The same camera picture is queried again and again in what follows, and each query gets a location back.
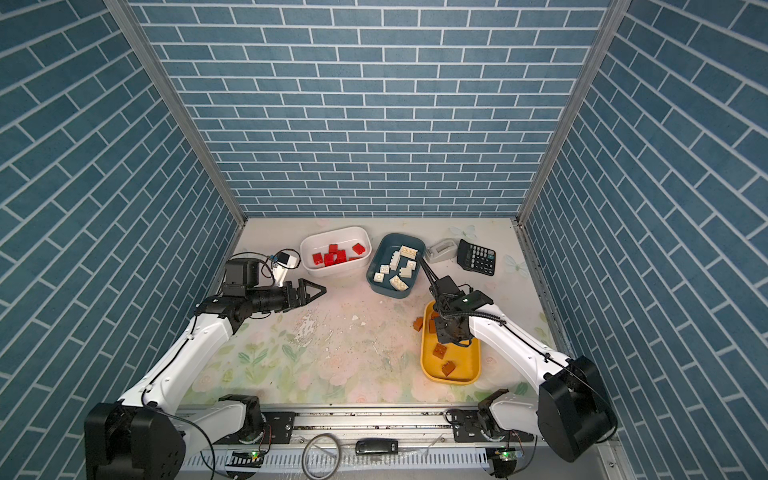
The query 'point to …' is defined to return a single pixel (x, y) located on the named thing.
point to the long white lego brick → (394, 261)
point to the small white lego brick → (378, 277)
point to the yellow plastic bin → (446, 362)
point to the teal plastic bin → (382, 253)
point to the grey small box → (440, 251)
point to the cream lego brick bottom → (398, 283)
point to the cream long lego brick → (408, 252)
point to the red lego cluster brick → (358, 248)
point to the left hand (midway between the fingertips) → (317, 293)
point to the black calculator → (476, 258)
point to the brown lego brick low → (448, 368)
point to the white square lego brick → (407, 271)
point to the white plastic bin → (345, 237)
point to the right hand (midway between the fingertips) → (446, 329)
